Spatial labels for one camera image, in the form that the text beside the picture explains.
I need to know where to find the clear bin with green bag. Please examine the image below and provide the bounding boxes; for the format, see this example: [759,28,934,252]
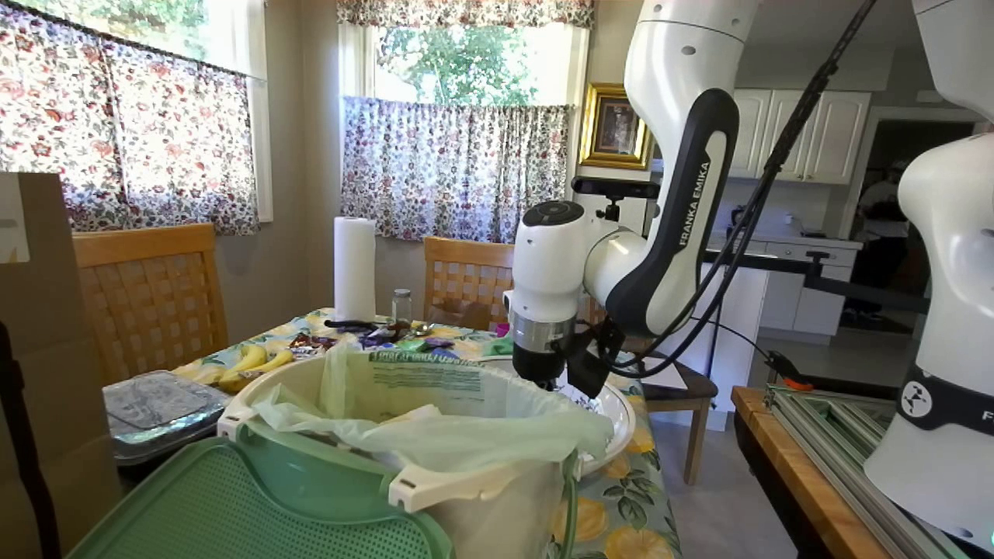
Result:
[213,341,619,559]

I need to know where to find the white kitchen base cabinets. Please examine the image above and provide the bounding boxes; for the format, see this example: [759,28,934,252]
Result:
[712,234,864,345]

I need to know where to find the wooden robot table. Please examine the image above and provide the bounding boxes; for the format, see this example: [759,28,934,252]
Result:
[730,381,893,559]

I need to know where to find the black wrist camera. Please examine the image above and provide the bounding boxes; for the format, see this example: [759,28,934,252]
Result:
[561,318,628,404]

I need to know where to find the white paper towel roll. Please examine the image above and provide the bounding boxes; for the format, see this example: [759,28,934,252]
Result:
[328,210,383,326]

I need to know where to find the floral curtain valance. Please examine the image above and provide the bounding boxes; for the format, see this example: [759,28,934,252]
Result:
[331,0,599,31]

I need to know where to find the narrow floral cafe curtain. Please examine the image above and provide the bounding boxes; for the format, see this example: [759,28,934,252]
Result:
[336,94,576,249]

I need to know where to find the gold framed picture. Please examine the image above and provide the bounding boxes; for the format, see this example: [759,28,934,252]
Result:
[576,79,659,175]

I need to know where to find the white paper sheet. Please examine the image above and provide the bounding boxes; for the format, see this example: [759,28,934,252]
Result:
[637,354,692,393]

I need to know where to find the wide floral cafe curtain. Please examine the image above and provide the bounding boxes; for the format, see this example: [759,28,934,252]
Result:
[0,0,262,239]

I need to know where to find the lemon print tablecloth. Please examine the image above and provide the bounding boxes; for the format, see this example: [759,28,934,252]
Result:
[169,304,686,559]

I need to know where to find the black camera on stand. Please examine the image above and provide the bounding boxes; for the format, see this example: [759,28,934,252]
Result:
[572,175,660,225]

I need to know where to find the white bowl with leaf print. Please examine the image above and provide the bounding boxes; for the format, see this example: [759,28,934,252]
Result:
[553,372,640,478]

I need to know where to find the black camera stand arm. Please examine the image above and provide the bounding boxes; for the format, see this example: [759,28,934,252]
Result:
[700,244,865,304]

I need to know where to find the white kitchen wall cabinets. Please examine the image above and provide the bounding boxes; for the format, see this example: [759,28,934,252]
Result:
[724,86,876,188]

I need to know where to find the foil tray with blue cloth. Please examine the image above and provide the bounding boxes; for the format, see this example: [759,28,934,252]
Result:
[100,366,232,472]

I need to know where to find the brown cardboard box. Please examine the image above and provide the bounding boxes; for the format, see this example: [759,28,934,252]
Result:
[0,168,130,559]

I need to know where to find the green plastic bin lid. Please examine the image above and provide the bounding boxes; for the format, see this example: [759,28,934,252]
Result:
[64,430,458,559]

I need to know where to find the white framed window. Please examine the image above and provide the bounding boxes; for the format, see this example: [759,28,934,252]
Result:
[9,0,275,225]
[365,22,592,107]

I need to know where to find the aluminium rail base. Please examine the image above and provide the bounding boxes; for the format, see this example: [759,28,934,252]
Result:
[766,380,971,559]

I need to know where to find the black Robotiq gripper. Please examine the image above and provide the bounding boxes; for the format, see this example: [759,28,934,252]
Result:
[509,345,567,393]

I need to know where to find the wooden chair with dark cushion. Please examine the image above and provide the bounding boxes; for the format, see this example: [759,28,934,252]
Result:
[630,351,722,491]

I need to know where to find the wooden lattice-back chair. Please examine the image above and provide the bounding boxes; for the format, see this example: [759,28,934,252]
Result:
[419,234,519,334]
[68,219,232,387]

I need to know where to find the small glass shaker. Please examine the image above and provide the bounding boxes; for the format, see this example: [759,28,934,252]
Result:
[387,284,415,326]

